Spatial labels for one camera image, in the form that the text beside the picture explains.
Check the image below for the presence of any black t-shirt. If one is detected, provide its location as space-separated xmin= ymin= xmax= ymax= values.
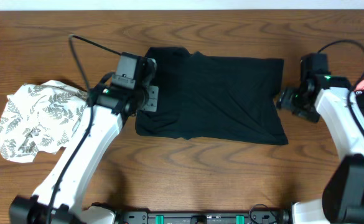
xmin=135 ymin=47 xmax=288 ymax=145

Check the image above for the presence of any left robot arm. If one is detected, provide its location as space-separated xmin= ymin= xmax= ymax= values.
xmin=9 ymin=52 xmax=159 ymax=223

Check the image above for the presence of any white fern print cloth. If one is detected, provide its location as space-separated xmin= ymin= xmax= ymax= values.
xmin=0 ymin=80 xmax=87 ymax=163

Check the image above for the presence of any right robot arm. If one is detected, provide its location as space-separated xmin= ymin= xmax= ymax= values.
xmin=276 ymin=53 xmax=364 ymax=223

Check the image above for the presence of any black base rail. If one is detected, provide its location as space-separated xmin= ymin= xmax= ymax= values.
xmin=114 ymin=204 xmax=293 ymax=224

